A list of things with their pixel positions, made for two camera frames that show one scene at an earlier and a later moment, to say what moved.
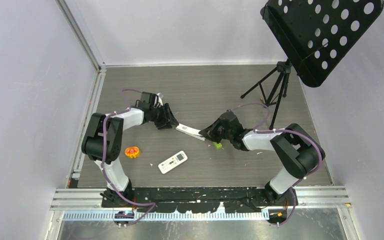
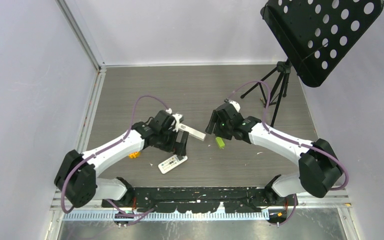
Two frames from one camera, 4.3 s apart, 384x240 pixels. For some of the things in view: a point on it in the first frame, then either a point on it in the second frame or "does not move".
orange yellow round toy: x=132 y=152 does not move
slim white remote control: x=191 y=131 does not move
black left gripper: x=168 y=120 → x=180 y=145
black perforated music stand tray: x=318 y=36 does not move
